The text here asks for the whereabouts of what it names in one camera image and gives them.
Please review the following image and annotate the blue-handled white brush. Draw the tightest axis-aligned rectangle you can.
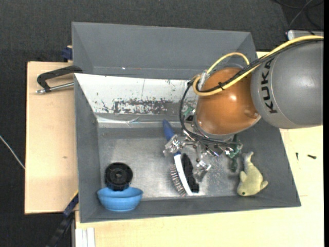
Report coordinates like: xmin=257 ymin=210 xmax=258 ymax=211
xmin=162 ymin=119 xmax=201 ymax=198

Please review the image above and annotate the pale flat board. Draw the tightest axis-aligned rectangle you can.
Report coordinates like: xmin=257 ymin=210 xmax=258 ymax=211
xmin=24 ymin=61 xmax=79 ymax=215

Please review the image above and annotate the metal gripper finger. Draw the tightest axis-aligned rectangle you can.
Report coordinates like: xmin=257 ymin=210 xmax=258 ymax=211
xmin=194 ymin=160 xmax=212 ymax=183
xmin=162 ymin=134 xmax=185 ymax=157

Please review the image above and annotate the blue bowl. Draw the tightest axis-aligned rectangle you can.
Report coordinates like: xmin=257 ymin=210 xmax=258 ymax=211
xmin=96 ymin=186 xmax=144 ymax=213

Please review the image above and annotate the grey metal bin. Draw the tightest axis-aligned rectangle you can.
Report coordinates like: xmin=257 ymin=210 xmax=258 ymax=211
xmin=71 ymin=21 xmax=302 ymax=223

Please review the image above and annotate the yellow-green toy dolphin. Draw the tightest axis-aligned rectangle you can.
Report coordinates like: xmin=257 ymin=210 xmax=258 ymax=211
xmin=236 ymin=151 xmax=269 ymax=198

